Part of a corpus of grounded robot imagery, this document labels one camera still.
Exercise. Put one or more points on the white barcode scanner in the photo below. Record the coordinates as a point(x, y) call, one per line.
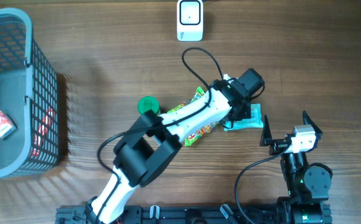
point(190, 20)

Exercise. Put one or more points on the grey plastic shopping basket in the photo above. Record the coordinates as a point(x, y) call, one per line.
point(28, 87)

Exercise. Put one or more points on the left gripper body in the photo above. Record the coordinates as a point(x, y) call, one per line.
point(246, 114)

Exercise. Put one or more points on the red candy bar wrapper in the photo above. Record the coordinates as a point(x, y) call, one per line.
point(42, 132)

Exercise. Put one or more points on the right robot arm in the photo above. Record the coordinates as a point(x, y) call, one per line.
point(308, 184)

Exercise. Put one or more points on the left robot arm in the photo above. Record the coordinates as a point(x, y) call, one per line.
point(145, 150)

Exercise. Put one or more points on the green Haribo candy bag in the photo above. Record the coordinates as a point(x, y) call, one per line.
point(202, 131)

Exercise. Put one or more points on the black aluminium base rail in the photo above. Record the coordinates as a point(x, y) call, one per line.
point(182, 215)

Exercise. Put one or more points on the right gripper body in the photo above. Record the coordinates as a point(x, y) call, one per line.
point(278, 146)

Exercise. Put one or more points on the green lid jar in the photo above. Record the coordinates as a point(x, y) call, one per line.
point(149, 103)

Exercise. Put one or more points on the small red white box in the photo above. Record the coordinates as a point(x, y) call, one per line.
point(6, 125)

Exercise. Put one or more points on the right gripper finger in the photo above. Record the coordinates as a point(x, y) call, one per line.
point(266, 137)
point(308, 121)

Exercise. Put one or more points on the teal tissue packet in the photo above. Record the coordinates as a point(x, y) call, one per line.
point(254, 122)

